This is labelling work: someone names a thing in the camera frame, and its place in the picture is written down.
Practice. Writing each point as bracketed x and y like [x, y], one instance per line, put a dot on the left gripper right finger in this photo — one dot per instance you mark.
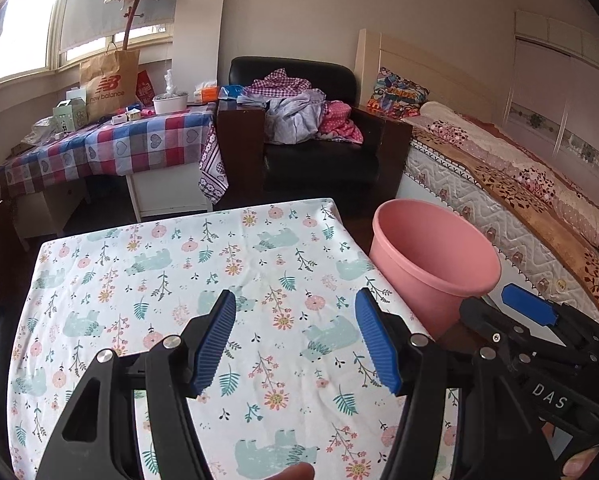
[387, 339]

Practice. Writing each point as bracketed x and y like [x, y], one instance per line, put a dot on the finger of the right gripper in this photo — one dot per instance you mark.
[537, 309]
[504, 335]

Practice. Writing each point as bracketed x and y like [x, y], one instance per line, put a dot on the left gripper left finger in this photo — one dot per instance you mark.
[205, 338]

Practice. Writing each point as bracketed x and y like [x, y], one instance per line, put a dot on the pink plastic trash bin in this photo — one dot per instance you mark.
[433, 258]

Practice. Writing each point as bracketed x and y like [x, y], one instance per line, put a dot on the right hand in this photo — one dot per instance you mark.
[571, 460]

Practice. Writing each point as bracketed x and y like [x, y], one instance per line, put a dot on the left hand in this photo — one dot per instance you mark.
[300, 471]

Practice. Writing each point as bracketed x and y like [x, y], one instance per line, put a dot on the bed with patterned blankets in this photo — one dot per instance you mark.
[539, 221]

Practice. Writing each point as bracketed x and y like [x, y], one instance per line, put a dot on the floral bear tablecloth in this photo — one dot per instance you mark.
[295, 382]

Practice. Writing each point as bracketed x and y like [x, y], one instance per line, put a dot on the white table under plaid cloth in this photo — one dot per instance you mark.
[113, 200]

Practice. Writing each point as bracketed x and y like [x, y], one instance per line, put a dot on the black leather armchair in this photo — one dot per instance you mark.
[358, 177]

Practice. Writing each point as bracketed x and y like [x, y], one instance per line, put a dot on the white wardrobe sliding doors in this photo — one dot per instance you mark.
[553, 107]

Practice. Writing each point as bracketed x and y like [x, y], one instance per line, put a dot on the plaid checkered tablecloth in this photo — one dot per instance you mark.
[149, 143]

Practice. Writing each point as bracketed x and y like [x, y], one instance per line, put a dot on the dark wooden side cabinet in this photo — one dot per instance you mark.
[240, 134]

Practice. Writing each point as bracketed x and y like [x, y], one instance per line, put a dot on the colourful pillow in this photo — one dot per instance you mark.
[395, 97]

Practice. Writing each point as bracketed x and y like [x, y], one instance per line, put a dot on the white round container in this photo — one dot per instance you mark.
[170, 103]

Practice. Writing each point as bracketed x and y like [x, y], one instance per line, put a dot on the pile of clothes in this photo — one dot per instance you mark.
[295, 112]

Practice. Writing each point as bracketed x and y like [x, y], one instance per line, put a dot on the orange tissue pack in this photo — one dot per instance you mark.
[206, 92]

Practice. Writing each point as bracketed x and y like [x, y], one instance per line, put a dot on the red packet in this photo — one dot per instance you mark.
[144, 89]

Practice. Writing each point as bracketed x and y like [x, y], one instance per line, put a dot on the green gift box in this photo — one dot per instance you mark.
[70, 115]

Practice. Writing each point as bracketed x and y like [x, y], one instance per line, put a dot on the brown paper shopping bag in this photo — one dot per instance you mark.
[110, 82]

